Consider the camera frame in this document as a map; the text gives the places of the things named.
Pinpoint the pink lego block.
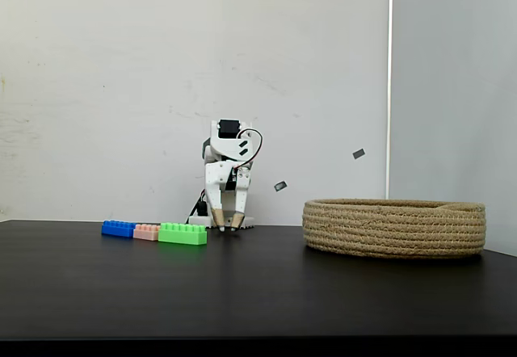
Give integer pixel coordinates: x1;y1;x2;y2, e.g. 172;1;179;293
132;224;162;242

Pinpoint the blue lego block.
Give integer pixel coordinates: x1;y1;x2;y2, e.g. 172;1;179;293
101;220;138;237

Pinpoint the woven rope basket tray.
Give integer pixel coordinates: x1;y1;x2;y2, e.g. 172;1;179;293
302;198;486;259

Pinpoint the red white wrist servo cable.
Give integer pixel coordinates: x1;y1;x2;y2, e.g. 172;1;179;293
237;128;264;171

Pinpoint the white vertical wall trim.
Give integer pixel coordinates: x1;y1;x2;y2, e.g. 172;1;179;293
386;0;395;200

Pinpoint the green lego block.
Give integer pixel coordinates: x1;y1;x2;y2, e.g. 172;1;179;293
158;222;208;246

